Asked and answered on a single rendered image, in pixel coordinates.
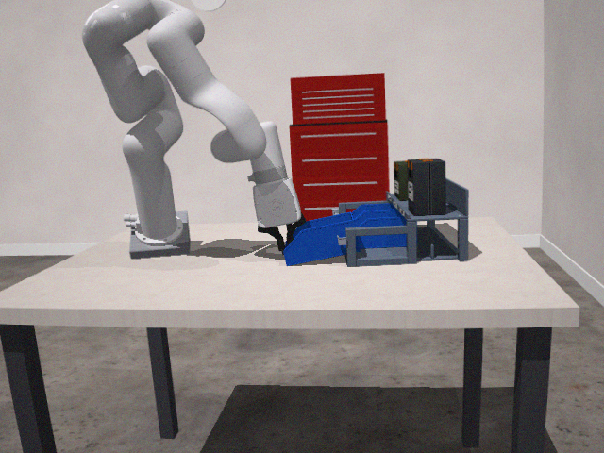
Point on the grey shelf rack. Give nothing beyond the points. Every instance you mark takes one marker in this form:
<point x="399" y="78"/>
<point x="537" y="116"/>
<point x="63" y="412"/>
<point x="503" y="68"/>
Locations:
<point x="423" y="243"/>

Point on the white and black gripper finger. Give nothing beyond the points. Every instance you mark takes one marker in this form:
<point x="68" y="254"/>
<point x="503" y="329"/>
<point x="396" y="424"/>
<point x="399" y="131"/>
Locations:
<point x="273" y="232"/>
<point x="292" y="227"/>

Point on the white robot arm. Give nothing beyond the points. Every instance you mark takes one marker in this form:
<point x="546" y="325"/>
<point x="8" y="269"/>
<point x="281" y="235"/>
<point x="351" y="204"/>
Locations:
<point x="172" y="42"/>

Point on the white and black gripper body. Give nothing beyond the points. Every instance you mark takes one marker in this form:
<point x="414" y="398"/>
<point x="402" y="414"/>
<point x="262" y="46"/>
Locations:
<point x="276" y="203"/>

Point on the blue bin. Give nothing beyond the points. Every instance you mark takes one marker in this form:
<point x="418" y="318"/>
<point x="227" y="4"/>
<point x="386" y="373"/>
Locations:
<point x="372" y="207"/>
<point x="375" y="219"/>
<point x="317" y="239"/>

